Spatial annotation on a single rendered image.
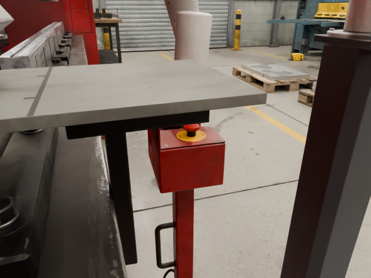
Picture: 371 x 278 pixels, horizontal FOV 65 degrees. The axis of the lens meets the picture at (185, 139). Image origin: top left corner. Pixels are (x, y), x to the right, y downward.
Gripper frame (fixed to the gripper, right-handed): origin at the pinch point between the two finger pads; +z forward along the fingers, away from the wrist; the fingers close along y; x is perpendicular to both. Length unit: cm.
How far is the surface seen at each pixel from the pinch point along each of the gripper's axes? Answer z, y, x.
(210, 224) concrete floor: 72, 32, 44
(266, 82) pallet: 45, 190, 280
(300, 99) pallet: 52, 207, 224
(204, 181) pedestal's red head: 5.9, 1.8, -15.1
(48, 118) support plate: -24, -25, -52
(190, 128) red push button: -6.5, -1.9, -11.6
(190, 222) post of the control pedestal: 24.3, 2.0, -7.8
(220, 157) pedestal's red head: -0.4, 4.9, -15.1
